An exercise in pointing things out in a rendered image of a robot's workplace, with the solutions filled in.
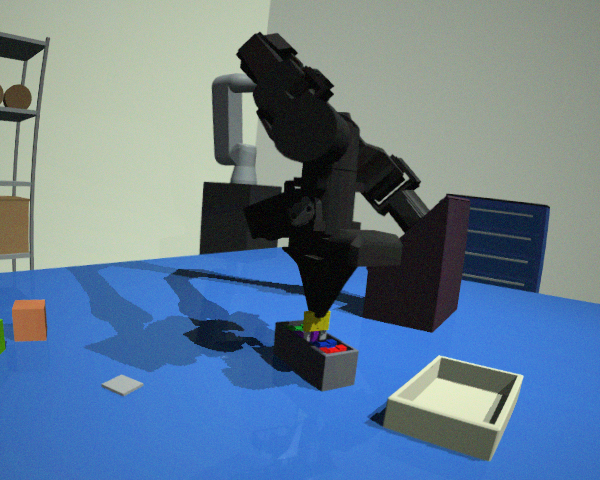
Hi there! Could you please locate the yellow blade fuse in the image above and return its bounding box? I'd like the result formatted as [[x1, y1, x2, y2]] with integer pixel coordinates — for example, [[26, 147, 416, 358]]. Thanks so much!
[[303, 311, 331, 341]]

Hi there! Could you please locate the orange block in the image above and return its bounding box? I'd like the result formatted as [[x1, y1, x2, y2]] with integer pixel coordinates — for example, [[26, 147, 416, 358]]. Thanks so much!
[[12, 299, 47, 342]]

